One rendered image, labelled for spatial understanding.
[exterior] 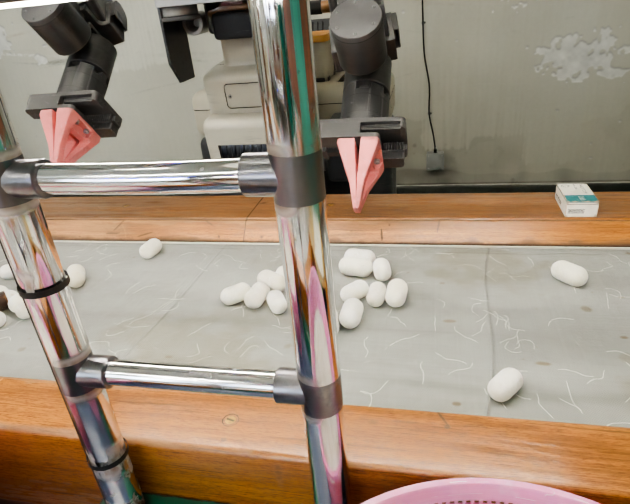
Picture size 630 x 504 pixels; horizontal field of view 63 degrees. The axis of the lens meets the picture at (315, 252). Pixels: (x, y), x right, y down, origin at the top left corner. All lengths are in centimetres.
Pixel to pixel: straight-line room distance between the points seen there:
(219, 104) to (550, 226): 77
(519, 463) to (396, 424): 8
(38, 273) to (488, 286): 42
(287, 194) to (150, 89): 266
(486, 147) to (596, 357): 216
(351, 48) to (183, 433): 42
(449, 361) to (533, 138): 221
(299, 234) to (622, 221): 52
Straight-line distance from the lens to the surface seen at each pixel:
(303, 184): 22
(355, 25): 60
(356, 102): 62
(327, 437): 30
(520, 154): 264
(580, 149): 269
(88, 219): 82
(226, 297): 55
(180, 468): 40
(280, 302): 52
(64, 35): 77
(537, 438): 38
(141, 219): 77
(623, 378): 48
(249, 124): 113
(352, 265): 57
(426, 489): 33
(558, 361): 48
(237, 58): 118
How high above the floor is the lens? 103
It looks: 27 degrees down
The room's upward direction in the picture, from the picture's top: 6 degrees counter-clockwise
